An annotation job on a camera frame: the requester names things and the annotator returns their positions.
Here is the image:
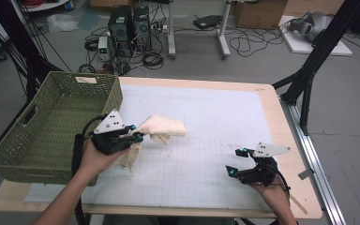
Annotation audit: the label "large black computer tower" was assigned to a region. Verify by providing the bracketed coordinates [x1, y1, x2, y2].
[107, 6, 134, 58]

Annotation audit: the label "slim black computer tower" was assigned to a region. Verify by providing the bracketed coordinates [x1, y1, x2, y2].
[132, 5, 153, 53]

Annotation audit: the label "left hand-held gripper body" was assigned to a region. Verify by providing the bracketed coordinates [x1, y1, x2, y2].
[91, 109, 136, 156]

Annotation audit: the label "thin wooden stick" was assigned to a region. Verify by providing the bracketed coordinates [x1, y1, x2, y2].
[290, 195, 308, 216]

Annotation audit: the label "aluminium rail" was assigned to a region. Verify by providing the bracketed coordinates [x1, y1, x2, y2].
[280, 99, 347, 225]

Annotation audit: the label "white desk leg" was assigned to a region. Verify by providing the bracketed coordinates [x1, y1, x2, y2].
[167, 0, 177, 60]
[217, 0, 233, 60]

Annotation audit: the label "cream printed cloth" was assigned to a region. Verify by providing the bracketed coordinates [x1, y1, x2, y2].
[112, 113, 188, 177]

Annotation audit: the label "white floor board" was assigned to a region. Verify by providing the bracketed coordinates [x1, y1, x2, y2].
[279, 15, 353, 57]

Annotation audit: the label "black flat device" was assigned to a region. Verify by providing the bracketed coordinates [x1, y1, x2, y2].
[192, 14, 223, 30]

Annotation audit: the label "large cardboard box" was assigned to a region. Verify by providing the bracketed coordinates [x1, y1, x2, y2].
[232, 0, 290, 30]

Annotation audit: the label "person's dark pants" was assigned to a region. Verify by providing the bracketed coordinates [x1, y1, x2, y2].
[102, 215, 237, 225]

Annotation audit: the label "black cable coil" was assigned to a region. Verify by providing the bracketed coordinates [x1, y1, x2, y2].
[142, 51, 165, 70]

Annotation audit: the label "grey tape piece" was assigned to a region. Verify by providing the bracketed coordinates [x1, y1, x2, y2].
[297, 168, 316, 181]

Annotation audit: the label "black floor cable tangle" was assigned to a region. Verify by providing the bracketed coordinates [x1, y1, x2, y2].
[229, 27, 285, 58]

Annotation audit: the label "black metal stand frame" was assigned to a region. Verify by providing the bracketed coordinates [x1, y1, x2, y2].
[271, 0, 360, 136]
[0, 0, 65, 104]

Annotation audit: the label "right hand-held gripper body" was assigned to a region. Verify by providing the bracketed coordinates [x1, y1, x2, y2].
[236, 142, 292, 188]

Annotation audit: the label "green woven basket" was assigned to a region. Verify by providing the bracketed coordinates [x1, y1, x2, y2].
[0, 70, 124, 186]

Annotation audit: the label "person's right hand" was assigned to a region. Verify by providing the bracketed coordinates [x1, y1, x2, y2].
[250, 177, 291, 208]

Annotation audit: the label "right hand-held gripper black cable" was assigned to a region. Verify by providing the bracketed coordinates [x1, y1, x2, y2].
[271, 167, 294, 201]

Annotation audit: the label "grey helmet device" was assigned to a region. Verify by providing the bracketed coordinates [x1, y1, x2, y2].
[288, 11, 334, 43]

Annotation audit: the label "white grid mat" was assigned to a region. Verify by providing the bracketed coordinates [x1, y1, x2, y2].
[24, 83, 293, 211]

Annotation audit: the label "clear plastic bag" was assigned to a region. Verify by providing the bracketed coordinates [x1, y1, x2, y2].
[46, 13, 80, 34]

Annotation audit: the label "white power supply box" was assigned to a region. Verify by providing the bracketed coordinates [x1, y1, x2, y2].
[97, 36, 112, 62]

